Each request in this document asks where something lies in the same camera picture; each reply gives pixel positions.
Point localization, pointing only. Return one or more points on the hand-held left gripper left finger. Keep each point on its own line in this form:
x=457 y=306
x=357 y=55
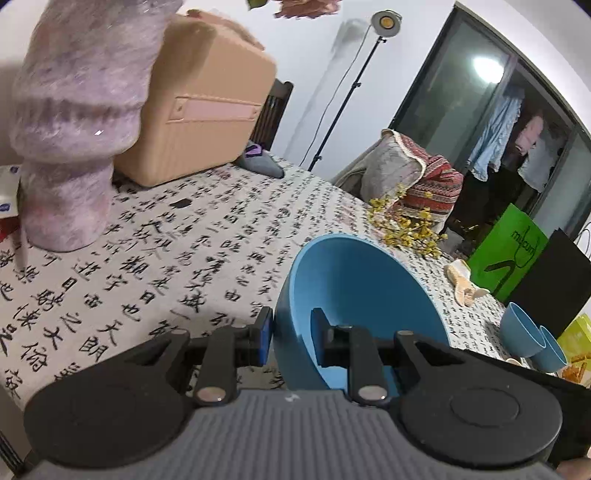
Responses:
x=265 y=337

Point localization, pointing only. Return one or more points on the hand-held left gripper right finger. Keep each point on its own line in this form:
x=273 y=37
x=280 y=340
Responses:
x=319 y=341

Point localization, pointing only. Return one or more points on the blue bowl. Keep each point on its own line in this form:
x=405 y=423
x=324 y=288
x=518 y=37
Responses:
x=519 y=332
x=554 y=355
x=360 y=277

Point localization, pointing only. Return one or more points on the yellow green snack box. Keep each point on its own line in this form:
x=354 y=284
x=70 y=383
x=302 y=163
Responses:
x=577 y=337

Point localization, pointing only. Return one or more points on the calligraphy print tablecloth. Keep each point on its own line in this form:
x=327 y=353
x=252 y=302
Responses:
x=161 y=277

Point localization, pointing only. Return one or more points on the black paper bag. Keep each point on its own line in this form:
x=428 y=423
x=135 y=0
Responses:
x=554 y=277

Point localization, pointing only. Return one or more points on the yellow flower branch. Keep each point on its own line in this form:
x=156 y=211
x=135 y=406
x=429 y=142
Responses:
x=406 y=226

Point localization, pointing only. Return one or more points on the grey purple cloth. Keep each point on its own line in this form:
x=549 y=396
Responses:
x=263 y=164

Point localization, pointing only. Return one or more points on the green paper bag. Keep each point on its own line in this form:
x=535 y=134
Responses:
x=498 y=258

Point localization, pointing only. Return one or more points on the red patterned quilted blanket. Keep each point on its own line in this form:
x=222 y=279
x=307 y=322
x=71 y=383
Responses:
x=434 y=184

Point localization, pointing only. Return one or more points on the dark wooden chair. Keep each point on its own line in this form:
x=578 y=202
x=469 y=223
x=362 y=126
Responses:
x=277 y=106

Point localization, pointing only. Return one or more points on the hanging white garment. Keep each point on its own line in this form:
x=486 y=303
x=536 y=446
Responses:
x=542 y=166

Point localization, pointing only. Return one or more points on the hanging blue shirt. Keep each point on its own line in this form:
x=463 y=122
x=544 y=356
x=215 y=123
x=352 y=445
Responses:
x=496 y=134

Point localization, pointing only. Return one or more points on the pink ribbed suitcase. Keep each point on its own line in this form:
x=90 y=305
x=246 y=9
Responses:
x=207 y=69

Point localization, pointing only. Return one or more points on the dark sliding glass door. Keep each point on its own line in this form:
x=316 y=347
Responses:
x=438 y=92

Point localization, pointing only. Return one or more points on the hanging pink garment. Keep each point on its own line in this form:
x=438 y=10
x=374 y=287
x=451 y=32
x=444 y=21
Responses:
x=531 y=134

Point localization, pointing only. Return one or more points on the pink textured vase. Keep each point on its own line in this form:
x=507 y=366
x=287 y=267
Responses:
x=69 y=115

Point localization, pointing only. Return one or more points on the white packet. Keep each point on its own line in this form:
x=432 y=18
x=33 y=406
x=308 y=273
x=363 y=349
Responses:
x=7 y=189

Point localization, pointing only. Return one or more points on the studio light on tripod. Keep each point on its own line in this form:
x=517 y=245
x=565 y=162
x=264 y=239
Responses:
x=385 y=22

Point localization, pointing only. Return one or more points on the dried pink roses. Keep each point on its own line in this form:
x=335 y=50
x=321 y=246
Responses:
x=304 y=7

